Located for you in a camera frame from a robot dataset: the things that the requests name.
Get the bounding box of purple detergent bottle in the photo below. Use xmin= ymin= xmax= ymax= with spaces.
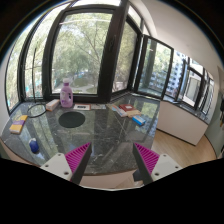
xmin=60 ymin=78 xmax=73 ymax=108

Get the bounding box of yellow purple sponge pack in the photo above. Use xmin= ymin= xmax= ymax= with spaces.
xmin=9 ymin=115 xmax=28 ymax=134

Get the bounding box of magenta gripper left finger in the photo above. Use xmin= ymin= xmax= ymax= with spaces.
xmin=40 ymin=142 xmax=93 ymax=185

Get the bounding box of small grey paper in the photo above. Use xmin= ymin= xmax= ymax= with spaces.
xmin=91 ymin=104 xmax=106 ymax=110

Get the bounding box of small white orange box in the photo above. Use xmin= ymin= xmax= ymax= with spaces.
xmin=46 ymin=99 xmax=60 ymax=111

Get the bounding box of red book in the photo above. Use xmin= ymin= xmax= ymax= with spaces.
xmin=119 ymin=104 xmax=141 ymax=117

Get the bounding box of round black mouse pad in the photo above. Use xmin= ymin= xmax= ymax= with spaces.
xmin=58 ymin=112 xmax=85 ymax=128

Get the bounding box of white striped booklet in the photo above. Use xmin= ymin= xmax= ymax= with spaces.
xmin=108 ymin=104 xmax=127 ymax=117

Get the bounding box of blue computer mouse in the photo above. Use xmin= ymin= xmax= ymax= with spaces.
xmin=29 ymin=138 xmax=39 ymax=154

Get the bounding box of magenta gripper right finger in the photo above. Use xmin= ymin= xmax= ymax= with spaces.
xmin=132 ymin=142 xmax=183 ymax=186

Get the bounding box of blue white box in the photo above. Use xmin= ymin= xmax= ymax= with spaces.
xmin=132 ymin=115 xmax=146 ymax=126

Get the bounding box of flat white card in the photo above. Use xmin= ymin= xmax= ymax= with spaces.
xmin=73 ymin=104 xmax=91 ymax=111

